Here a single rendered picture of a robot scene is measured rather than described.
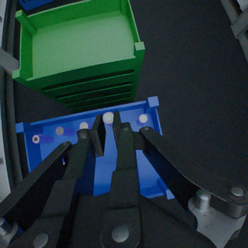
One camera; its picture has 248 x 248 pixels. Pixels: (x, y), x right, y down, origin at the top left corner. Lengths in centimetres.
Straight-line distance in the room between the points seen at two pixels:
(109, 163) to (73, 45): 33
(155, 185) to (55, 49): 45
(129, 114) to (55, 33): 32
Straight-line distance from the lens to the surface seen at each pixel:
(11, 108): 89
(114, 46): 42
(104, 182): 36
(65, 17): 50
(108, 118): 20
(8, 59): 93
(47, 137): 36
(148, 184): 36
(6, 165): 74
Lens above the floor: 66
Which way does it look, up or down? 85 degrees down
